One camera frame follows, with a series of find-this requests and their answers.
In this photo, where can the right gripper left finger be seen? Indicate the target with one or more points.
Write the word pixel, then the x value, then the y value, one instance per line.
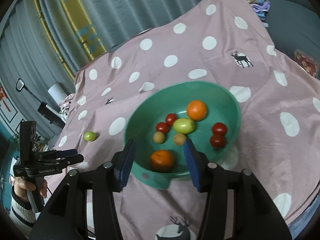
pixel 65 214

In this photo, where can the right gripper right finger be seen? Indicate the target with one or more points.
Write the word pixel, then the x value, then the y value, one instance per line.
pixel 255 216

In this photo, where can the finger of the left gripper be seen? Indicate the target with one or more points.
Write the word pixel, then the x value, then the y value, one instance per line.
pixel 60 153
pixel 64 162

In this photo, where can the green fruit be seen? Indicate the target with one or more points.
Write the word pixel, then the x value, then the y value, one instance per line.
pixel 184 125
pixel 90 136

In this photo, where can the orange mandarin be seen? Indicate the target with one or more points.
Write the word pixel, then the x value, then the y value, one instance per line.
pixel 162 161
pixel 196 110

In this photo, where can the tan longan fruit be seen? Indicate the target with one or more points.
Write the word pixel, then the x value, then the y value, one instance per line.
pixel 159 137
pixel 179 139

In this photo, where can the green plastic bowl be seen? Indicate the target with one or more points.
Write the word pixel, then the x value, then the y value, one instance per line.
pixel 222 106

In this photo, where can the dark red cherry tomato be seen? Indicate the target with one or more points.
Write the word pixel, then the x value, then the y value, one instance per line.
pixel 162 127

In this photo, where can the striped sleeve left forearm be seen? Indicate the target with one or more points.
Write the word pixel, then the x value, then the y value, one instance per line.
pixel 21 212

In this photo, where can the person's left hand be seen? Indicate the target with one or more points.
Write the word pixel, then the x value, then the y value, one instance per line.
pixel 22 186

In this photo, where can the black tripod stand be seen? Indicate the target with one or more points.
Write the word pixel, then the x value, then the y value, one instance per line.
pixel 44 109

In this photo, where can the crumpled pink clothes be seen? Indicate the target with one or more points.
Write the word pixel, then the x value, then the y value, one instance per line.
pixel 65 104

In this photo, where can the white paper roll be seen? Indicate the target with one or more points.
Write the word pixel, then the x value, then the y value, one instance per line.
pixel 57 93

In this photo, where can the red chinese knot decoration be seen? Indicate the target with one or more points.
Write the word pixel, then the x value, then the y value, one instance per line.
pixel 4 96

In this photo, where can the yellow patterned curtain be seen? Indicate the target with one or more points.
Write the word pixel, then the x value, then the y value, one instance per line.
pixel 71 33

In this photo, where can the grey curtain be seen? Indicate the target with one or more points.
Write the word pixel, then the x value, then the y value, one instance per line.
pixel 27 54

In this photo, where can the red snack packet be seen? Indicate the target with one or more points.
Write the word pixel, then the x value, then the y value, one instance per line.
pixel 307 63

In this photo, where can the pink polka dot tablecloth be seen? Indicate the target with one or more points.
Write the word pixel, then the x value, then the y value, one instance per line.
pixel 262 114

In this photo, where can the grey sofa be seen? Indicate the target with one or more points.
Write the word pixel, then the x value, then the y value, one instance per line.
pixel 293 26

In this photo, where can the purple folded clothes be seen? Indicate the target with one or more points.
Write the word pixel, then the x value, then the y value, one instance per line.
pixel 260 7

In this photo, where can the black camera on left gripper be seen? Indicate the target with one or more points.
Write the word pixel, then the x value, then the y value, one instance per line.
pixel 27 136

